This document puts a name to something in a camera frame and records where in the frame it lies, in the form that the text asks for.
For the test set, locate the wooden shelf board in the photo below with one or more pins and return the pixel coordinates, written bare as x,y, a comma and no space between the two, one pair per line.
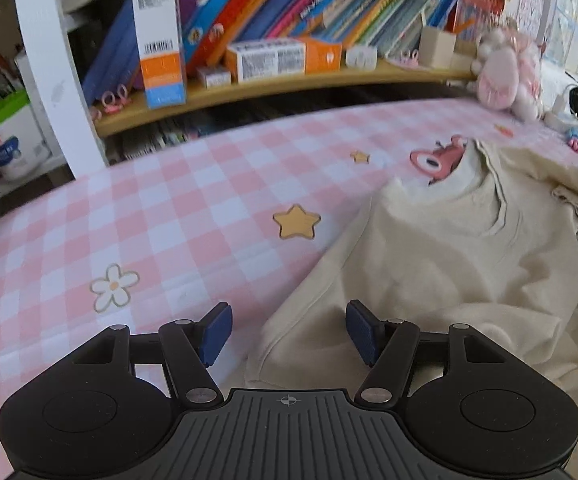
279,87

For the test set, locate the tall white orange box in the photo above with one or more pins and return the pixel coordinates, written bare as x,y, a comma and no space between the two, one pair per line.
161,45

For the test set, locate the row of low shelf books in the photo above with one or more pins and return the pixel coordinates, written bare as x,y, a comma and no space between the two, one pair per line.
169,132

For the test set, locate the beige cube pen holder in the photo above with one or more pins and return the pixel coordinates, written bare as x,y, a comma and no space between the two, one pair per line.
436,47

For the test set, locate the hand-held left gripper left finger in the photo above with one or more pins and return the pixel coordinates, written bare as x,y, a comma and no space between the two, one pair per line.
217,332

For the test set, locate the white bucket with green lid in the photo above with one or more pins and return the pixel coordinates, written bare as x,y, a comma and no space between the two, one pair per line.
14,145

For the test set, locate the small white box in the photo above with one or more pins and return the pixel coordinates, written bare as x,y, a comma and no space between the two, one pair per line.
214,77

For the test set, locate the white shelf frame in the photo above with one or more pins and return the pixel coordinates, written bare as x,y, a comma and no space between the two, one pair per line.
44,50

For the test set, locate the cream sweatshirt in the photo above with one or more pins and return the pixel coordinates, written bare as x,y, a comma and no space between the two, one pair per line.
444,260

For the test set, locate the pink plush toy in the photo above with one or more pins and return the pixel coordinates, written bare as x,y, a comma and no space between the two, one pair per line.
501,72

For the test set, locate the pink checked bed sheet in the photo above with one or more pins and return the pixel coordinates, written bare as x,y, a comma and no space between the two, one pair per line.
169,220

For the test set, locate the long white orange box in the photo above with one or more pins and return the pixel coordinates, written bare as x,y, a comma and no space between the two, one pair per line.
274,60

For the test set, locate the small white plastic case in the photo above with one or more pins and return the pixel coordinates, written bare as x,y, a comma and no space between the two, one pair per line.
361,56

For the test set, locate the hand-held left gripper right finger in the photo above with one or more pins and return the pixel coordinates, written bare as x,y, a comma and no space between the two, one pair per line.
361,332

